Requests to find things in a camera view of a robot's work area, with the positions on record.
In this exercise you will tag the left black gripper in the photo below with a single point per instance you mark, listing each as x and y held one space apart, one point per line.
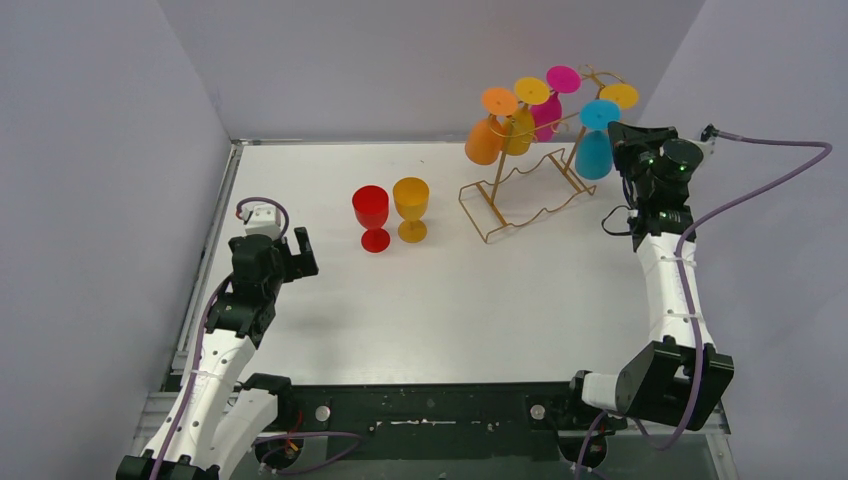
291 255

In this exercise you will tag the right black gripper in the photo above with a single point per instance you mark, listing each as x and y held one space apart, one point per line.
630 142

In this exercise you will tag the red wine glass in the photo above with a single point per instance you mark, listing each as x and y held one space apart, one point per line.
371 208

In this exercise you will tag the gold wire glass rack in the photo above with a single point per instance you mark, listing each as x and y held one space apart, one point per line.
544 180

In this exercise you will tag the yellow wine glass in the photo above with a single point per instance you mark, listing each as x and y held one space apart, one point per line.
624 95
411 198
530 91

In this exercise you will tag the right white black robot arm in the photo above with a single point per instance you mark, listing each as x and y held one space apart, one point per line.
678 379

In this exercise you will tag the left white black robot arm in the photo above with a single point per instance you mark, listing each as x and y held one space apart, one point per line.
217 416

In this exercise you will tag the cyan wine glass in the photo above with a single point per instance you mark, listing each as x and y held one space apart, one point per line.
594 155

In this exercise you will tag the magenta wine glass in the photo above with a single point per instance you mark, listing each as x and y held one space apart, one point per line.
561 79

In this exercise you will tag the yellow wine glass behind orange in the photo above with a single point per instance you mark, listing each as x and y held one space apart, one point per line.
530 91

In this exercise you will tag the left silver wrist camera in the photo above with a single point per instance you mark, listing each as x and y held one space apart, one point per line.
262 219

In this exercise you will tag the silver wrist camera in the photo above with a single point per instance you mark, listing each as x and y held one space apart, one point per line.
707 140
262 219

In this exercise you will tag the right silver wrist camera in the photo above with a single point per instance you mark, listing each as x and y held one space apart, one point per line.
707 140

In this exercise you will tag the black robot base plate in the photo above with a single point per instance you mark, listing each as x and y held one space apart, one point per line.
530 420

